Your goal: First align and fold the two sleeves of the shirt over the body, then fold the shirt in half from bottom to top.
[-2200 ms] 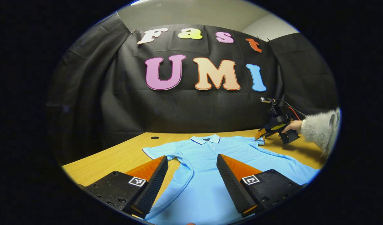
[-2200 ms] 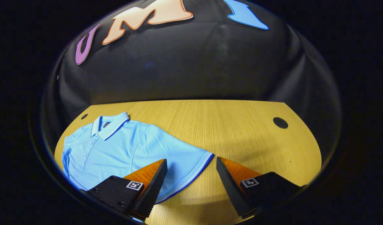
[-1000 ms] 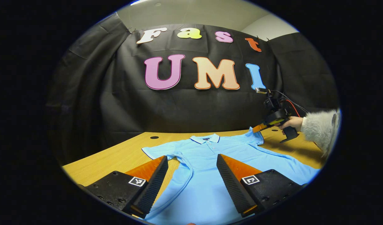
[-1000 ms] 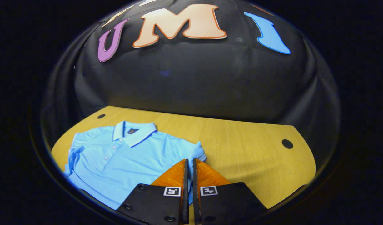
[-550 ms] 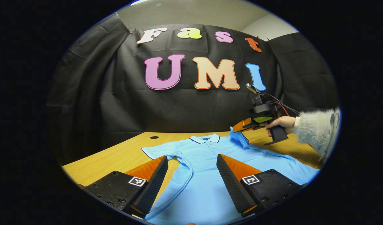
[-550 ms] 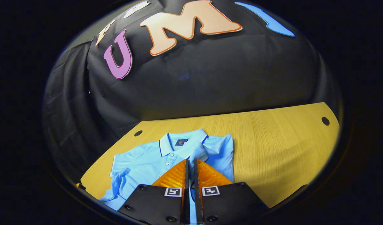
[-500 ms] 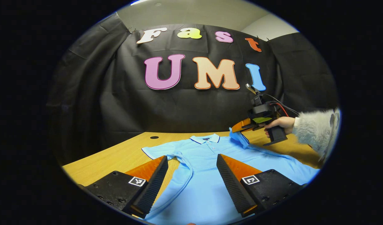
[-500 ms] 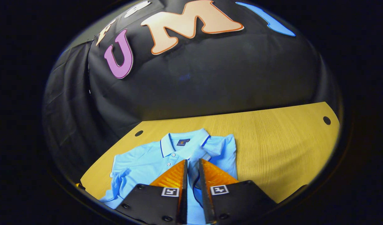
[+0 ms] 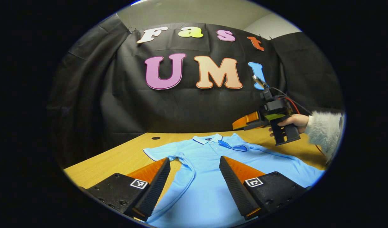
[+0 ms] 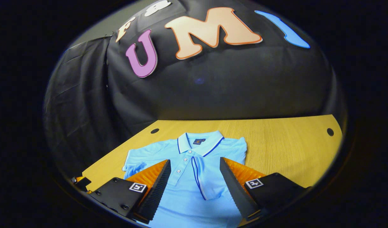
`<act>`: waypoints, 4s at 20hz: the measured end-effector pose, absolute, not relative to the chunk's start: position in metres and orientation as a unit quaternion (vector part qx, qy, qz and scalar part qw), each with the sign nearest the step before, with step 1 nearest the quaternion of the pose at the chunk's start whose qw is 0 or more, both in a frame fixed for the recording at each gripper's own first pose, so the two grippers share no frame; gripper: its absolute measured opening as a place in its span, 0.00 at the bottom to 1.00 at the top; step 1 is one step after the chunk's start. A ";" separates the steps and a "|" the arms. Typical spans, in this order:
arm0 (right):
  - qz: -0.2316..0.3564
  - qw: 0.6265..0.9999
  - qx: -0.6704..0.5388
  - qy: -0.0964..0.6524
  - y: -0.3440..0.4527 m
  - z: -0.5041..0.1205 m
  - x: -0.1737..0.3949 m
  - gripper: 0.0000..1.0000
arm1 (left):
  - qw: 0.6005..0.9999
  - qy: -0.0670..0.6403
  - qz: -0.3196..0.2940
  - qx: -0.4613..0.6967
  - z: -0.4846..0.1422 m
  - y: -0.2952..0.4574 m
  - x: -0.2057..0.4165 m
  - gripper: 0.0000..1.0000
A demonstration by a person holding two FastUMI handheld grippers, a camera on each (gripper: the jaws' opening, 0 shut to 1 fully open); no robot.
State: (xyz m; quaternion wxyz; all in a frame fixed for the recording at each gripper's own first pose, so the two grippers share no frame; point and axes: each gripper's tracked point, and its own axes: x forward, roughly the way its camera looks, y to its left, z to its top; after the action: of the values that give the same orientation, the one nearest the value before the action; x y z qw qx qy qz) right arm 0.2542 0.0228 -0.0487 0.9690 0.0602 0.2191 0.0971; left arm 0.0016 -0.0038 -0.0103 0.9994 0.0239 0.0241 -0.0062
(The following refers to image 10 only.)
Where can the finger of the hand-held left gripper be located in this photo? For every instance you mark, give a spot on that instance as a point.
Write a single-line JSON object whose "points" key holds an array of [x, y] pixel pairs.
{"points": [[84, 183]]}

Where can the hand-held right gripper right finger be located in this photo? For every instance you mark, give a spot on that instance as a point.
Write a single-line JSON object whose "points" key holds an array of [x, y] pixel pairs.
{"points": [[235, 190]]}

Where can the light blue polo T-shirt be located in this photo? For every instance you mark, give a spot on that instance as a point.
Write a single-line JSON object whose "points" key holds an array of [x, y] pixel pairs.
{"points": [[187, 202]]}

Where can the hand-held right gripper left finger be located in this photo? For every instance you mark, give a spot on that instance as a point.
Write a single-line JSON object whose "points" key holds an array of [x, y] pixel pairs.
{"points": [[156, 190]]}

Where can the black backdrop cloth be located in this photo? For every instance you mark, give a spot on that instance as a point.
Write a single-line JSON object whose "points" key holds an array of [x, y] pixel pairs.
{"points": [[213, 91]]}

